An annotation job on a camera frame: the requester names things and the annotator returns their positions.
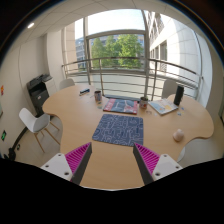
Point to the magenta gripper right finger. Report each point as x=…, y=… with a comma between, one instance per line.
x=153, y=166

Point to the white computer mouse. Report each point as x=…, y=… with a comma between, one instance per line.
x=178, y=135

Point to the light illustrated magazine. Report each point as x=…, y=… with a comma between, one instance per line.
x=163, y=106

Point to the blue patterned mouse pad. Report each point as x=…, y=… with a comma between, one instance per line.
x=119, y=130

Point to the dark patterned mug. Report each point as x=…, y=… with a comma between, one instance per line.
x=98, y=96

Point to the small blue object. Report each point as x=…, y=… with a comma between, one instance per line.
x=87, y=90

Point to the black office printer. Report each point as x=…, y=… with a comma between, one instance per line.
x=40, y=89

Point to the white chair wooden legs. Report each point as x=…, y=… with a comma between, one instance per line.
x=36, y=125

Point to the metal balcony railing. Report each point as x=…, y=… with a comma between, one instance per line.
x=112, y=79

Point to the white mug with plant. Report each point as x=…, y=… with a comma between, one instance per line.
x=143, y=102

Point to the black cylindrical speaker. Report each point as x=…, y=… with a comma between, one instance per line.
x=178, y=95

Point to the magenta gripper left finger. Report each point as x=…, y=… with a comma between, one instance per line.
x=70, y=166

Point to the white chair far left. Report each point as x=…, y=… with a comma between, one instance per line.
x=66, y=83

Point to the white chair far right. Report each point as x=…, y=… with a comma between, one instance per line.
x=169, y=88

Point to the red and blue book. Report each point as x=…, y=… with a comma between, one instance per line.
x=121, y=106

